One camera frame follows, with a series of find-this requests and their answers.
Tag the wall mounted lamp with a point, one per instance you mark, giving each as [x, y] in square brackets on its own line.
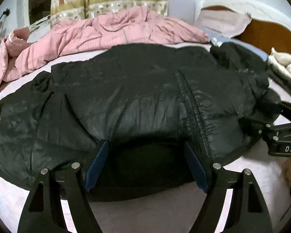
[5, 13]

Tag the white and wood headboard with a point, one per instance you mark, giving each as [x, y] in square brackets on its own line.
[269, 27]

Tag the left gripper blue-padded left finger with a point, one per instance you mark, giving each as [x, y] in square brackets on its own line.
[43, 212]

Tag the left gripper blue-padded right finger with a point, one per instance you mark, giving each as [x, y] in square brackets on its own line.
[248, 211]

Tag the black puffer jacket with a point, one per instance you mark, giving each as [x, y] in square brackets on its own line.
[126, 116]

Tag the pink plaid duvet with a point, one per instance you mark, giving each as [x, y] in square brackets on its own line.
[138, 24]

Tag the beige pillow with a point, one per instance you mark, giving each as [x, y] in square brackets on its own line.
[225, 22]

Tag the cream folded garment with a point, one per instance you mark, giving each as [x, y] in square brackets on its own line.
[280, 62]

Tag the window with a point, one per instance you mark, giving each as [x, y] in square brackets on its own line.
[35, 10]

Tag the blue floral pillow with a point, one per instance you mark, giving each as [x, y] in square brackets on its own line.
[222, 39]

